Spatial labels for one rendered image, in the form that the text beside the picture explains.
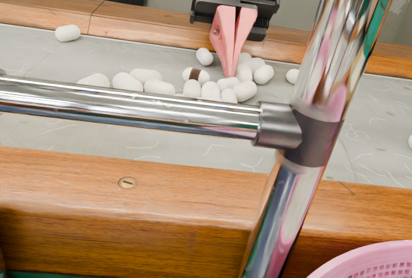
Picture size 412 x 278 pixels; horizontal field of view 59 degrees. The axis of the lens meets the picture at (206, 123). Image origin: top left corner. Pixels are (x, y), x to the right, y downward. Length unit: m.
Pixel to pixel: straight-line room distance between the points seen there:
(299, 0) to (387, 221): 2.28
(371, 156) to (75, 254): 0.27
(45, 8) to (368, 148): 0.45
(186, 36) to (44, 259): 0.38
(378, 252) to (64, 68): 0.35
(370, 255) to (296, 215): 0.06
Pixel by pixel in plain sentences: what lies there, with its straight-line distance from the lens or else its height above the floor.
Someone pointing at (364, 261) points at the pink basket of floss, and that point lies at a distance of 0.22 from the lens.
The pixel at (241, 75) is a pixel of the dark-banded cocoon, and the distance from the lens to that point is 0.43.
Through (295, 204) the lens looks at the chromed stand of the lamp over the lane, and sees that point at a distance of 0.17.
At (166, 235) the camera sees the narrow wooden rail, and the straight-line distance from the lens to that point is 0.22.
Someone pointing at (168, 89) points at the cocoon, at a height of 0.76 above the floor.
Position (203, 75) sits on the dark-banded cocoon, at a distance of 0.41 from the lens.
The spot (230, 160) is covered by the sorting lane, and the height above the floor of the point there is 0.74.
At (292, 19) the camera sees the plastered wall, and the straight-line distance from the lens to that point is 2.50.
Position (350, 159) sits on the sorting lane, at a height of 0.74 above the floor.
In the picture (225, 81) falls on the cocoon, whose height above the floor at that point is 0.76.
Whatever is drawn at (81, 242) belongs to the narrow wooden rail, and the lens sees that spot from 0.23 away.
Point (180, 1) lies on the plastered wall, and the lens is 2.44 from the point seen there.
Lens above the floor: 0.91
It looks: 30 degrees down
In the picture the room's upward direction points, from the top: 10 degrees clockwise
